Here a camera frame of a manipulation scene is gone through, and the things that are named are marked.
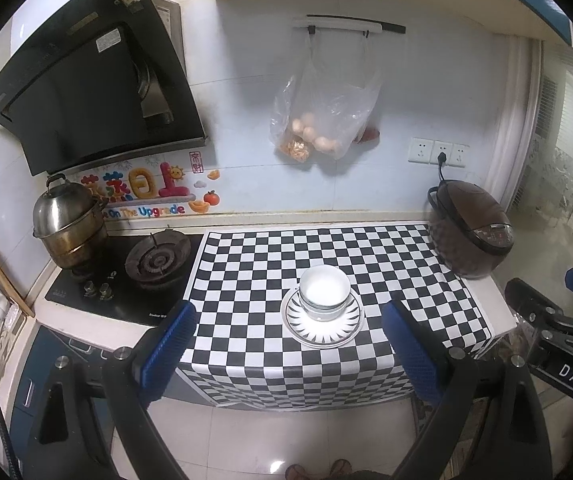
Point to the wooden cutting board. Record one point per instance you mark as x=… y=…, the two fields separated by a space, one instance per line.
x=1 y=275

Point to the small patterned white bowl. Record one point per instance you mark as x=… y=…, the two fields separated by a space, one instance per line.
x=324 y=285

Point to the clear plastic bag of eggs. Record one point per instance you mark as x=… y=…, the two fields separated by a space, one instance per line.
x=321 y=105

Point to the person's foot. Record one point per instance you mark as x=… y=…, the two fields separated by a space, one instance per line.
x=295 y=472
x=341 y=470

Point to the brown rice cooker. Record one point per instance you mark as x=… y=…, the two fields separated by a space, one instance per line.
x=466 y=230

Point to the colourful wall sticker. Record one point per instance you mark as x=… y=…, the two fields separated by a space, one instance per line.
x=156 y=190

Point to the gas burner grate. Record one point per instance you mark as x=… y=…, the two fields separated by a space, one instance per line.
x=159 y=260

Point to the person's right foot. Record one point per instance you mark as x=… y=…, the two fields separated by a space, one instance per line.
x=341 y=470

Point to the white door frame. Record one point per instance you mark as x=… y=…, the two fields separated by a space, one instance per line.
x=513 y=120

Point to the white wall socket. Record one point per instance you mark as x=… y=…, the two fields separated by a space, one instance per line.
x=460 y=154
x=441 y=146
x=420 y=150

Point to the black glass gas stove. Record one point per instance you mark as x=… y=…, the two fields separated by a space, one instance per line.
x=96 y=305

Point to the person's left foot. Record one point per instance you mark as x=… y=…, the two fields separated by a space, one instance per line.
x=295 y=472

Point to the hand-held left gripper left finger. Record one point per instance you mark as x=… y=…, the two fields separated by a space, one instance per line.
x=166 y=350

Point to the frosted glass door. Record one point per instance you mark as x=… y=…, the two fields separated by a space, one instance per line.
x=561 y=185

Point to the black range hood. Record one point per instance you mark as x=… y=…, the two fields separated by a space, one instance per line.
x=81 y=90

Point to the blue lower cabinet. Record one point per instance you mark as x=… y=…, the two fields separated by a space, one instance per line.
x=56 y=347

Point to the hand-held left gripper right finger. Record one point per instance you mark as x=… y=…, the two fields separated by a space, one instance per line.
x=414 y=355

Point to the black and white checkered cloth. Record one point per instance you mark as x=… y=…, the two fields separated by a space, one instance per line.
x=246 y=280

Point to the steel steamer pot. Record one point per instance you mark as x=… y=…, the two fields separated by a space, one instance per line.
x=66 y=220

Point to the stove knob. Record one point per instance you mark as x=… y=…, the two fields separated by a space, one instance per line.
x=105 y=290
x=89 y=288

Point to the black striped white plate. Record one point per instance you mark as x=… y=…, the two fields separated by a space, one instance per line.
x=316 y=334

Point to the wall hook rail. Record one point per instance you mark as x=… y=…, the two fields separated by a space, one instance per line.
x=346 y=24

